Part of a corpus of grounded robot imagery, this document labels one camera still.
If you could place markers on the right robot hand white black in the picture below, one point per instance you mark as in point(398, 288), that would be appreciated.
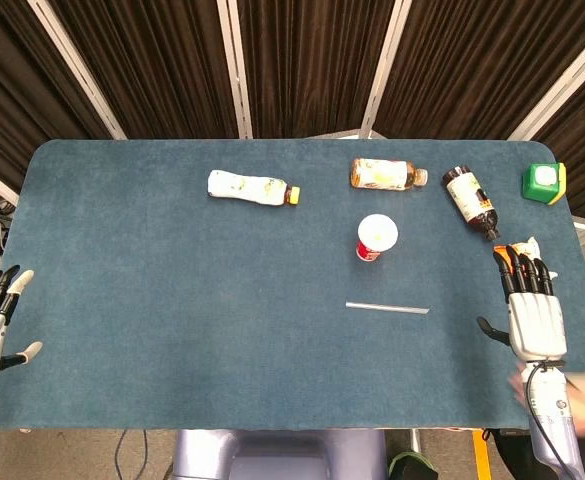
point(537, 325)

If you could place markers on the grey plastic straw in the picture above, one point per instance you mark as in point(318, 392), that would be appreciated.
point(387, 307)

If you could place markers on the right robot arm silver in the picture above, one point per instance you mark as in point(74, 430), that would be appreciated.
point(552, 420)

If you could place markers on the lavender robot base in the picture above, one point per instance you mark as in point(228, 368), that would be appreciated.
point(282, 455)

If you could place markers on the red paper cup white lid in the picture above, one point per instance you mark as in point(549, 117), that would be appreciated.
point(377, 232)

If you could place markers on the orange white snack packet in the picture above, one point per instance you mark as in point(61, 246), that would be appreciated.
point(528, 246)

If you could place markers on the dark brown bottle white label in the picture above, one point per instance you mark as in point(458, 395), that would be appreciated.
point(469, 200)

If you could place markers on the green box yellow side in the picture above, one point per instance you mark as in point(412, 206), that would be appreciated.
point(542, 182)

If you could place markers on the dark brown curtain panel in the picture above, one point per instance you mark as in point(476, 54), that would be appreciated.
point(307, 65)
point(7, 90)
point(582, 150)
point(157, 65)
point(472, 65)

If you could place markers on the green black bag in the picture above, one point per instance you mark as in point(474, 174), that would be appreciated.
point(412, 467)

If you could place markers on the blue felt table cover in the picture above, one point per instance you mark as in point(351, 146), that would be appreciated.
point(197, 300)

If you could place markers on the amber tea bottle white cap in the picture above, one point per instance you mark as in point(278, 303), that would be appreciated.
point(382, 174)

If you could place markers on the white label bottle yellow cap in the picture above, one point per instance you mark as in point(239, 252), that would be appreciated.
point(247, 187)

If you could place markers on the white frame post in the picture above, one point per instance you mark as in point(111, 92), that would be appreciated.
point(562, 85)
point(77, 70)
point(235, 70)
point(384, 70)

